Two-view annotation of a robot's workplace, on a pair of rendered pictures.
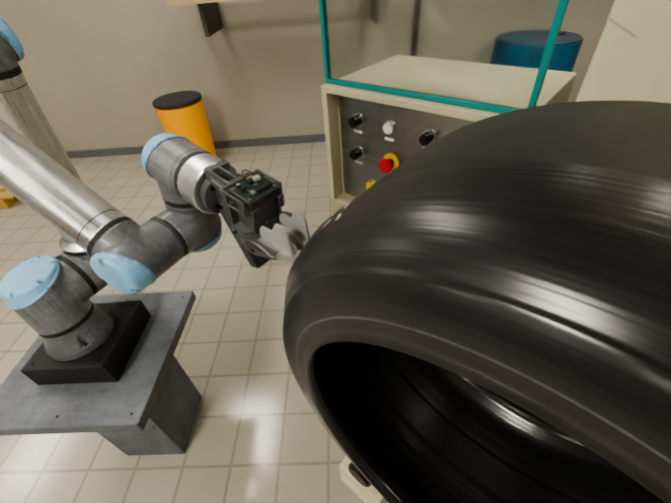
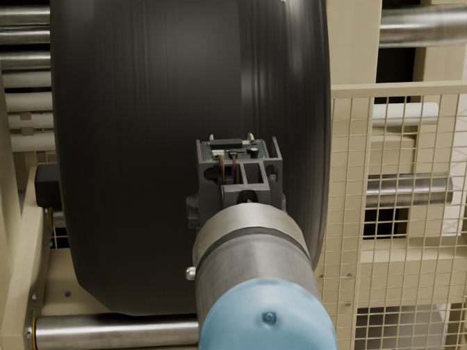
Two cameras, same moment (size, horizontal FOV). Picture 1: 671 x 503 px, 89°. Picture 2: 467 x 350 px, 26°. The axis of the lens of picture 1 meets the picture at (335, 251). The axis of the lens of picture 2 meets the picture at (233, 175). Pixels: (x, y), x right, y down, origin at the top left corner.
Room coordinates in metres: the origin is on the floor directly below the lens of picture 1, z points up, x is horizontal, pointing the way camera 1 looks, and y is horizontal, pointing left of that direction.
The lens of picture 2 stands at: (0.99, 0.61, 1.74)
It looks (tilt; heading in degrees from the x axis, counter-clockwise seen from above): 31 degrees down; 222
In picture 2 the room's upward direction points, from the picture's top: straight up
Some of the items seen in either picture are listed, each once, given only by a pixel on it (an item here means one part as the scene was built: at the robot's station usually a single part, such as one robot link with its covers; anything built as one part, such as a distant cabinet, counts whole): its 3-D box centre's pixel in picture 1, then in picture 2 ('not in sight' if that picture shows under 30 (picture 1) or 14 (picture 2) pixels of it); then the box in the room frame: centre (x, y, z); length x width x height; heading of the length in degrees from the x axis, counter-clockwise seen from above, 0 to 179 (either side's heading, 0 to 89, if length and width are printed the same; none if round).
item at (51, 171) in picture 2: not in sight; (50, 185); (0.25, -0.41, 0.97); 0.05 x 0.04 x 0.05; 47
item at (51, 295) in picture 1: (48, 291); not in sight; (0.70, 0.83, 0.87); 0.17 x 0.15 x 0.18; 150
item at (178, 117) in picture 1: (190, 134); not in sight; (3.27, 1.29, 0.33); 0.44 x 0.42 x 0.67; 177
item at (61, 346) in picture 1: (73, 324); not in sight; (0.69, 0.83, 0.73); 0.19 x 0.19 x 0.10
